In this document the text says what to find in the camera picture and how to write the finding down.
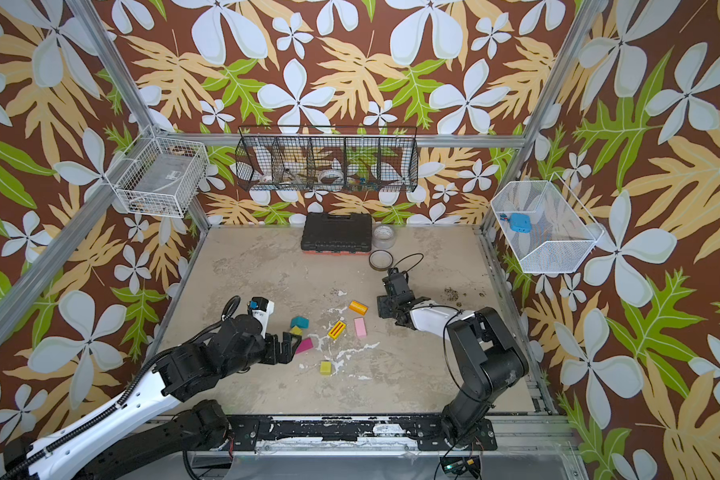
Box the pink rectangular block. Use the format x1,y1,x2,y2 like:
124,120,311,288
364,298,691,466
354,317,367,338

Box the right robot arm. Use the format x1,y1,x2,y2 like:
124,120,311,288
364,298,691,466
377,267,529,447

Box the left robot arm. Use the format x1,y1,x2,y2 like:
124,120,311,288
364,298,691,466
2,314,302,479

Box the magenta rectangular block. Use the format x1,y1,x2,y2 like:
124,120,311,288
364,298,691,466
295,337,314,354

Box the teal roof block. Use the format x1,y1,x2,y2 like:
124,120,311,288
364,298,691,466
290,316,309,329

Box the orange cylinder block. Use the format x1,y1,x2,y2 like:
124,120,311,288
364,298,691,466
349,301,369,316

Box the yellow red striped block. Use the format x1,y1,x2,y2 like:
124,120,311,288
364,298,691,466
327,321,347,340

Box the yellow green cube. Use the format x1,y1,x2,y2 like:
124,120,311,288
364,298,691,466
320,361,333,376

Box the clear glass jar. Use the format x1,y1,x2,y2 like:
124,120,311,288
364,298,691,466
372,224,396,250

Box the black plastic tool case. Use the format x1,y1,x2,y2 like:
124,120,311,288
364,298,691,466
301,213,373,254

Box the white tape roll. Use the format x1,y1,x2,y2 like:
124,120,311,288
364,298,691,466
317,169,344,185

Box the blue object in basket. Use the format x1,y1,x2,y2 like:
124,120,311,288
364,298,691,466
499,213,532,234

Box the white mesh basket right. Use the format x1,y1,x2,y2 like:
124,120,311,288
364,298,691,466
491,174,605,276

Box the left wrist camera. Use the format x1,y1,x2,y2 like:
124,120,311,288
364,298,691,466
247,296,275,335

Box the black wire basket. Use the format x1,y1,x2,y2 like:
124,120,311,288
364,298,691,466
232,125,420,192

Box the white wire basket left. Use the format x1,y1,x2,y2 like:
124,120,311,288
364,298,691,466
108,130,209,218

